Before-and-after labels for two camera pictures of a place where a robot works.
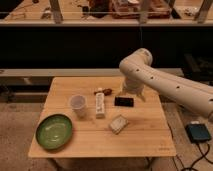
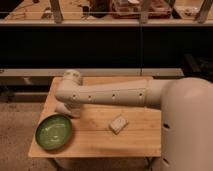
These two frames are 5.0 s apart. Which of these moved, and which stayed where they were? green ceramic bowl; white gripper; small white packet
Moved: white gripper
Stayed: small white packet; green ceramic bowl
